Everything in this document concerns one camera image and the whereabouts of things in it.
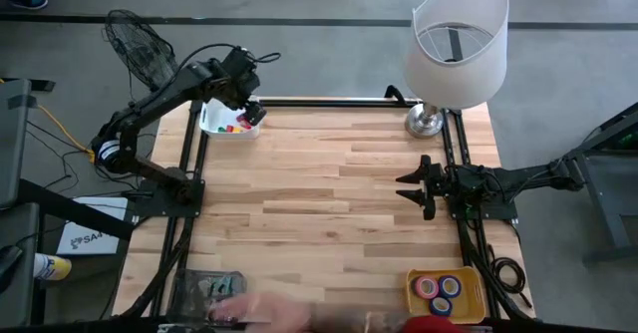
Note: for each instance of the table lamp white shade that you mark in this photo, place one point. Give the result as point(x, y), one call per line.
point(458, 74)

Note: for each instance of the grey equipment cart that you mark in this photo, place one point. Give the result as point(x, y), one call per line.
point(12, 143)
point(17, 233)

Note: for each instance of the teal staple remover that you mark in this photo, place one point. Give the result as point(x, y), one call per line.
point(222, 287)

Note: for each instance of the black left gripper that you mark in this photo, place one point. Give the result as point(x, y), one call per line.
point(241, 81)

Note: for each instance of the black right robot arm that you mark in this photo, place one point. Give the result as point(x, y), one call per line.
point(523, 178)

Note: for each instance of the person's red sleeve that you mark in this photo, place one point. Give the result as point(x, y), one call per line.
point(431, 325)

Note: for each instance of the person's hand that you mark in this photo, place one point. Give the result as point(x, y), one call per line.
point(269, 315)

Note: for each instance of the grey metal workstation frame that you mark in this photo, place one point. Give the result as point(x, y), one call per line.
point(615, 233)

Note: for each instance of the white plastic bin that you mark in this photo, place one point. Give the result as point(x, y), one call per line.
point(212, 118)

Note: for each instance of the light blue tape roll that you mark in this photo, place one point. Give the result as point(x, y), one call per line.
point(440, 286)

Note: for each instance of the white printed box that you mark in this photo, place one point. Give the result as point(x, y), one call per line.
point(90, 238)

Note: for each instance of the black metal beam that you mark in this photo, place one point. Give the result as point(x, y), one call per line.
point(75, 208)

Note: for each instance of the black aluminium frame rail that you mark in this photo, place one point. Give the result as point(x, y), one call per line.
point(192, 153)
point(451, 143)
point(324, 102)
point(498, 321)

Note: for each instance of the pink tape roll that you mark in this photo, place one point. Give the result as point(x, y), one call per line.
point(416, 288)

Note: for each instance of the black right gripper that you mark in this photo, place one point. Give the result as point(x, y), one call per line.
point(437, 188)

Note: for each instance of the yellow plastic basket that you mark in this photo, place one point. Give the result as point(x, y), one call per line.
point(473, 313)

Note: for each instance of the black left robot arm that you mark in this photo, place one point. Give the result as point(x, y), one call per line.
point(149, 108)

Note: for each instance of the clear plastic container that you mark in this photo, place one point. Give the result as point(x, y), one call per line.
point(184, 293)

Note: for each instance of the black floor fan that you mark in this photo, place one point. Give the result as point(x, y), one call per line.
point(134, 44)

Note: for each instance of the yellow white spray bottle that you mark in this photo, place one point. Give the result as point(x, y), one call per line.
point(55, 268)

